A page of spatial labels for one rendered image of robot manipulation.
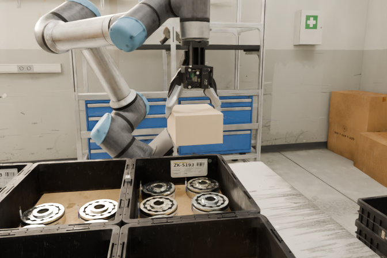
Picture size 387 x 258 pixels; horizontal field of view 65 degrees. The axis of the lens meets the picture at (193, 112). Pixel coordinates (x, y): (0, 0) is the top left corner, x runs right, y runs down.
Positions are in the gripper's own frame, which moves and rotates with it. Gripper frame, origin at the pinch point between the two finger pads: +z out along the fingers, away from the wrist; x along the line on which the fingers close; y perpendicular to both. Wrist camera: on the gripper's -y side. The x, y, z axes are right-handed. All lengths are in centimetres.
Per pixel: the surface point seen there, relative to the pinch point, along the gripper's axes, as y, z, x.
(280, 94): -273, 36, 171
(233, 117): -188, 44, 78
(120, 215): 17.9, 16.7, -19.4
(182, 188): -13.2, 27.0, -0.6
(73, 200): -12.1, 27.0, -34.5
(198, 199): 1.4, 23.6, 1.5
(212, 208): 7.2, 23.6, 3.8
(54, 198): -14, 27, -40
